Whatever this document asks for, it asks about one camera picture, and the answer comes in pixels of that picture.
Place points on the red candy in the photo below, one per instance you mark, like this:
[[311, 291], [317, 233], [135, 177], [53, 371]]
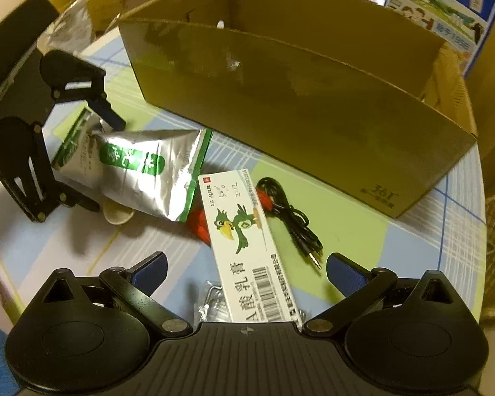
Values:
[[200, 227]]

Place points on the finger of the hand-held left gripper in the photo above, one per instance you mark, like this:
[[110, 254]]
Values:
[[109, 113], [20, 140]]

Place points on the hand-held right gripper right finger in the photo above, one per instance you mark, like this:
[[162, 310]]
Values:
[[346, 274]]

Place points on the crinkled silver plastic bag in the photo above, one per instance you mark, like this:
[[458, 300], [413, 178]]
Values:
[[74, 20]]

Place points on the small white round dish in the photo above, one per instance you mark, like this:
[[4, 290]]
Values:
[[117, 214]]

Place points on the clear plastic bag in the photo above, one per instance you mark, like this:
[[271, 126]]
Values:
[[214, 305]]

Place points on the silver green foil pouch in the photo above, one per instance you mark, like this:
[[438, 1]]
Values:
[[140, 165]]

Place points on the brown cardboard box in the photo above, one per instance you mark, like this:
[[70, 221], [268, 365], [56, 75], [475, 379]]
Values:
[[313, 123]]

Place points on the blue milk carton box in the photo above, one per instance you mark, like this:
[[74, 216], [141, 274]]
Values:
[[437, 8]]

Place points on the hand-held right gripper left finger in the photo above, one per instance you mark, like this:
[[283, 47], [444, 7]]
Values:
[[152, 271]]

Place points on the long white bird-print box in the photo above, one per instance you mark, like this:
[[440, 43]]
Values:
[[243, 255]]

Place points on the brown cardboard carton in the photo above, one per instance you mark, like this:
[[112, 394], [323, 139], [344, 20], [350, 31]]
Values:
[[123, 4]]

